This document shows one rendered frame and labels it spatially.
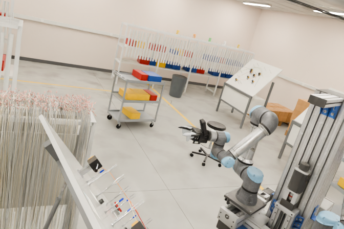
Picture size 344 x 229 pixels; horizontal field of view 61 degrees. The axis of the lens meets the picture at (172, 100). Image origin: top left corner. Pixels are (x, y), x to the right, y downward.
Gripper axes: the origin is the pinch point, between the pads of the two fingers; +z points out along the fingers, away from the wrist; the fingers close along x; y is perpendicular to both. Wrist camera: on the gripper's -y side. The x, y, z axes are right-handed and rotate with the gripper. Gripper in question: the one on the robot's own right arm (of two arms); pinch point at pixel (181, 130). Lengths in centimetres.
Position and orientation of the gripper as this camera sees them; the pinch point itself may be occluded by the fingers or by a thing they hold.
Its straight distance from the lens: 186.9
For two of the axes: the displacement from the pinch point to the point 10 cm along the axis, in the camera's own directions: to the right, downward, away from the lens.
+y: -2.8, 8.8, 3.9
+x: -2.7, -4.6, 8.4
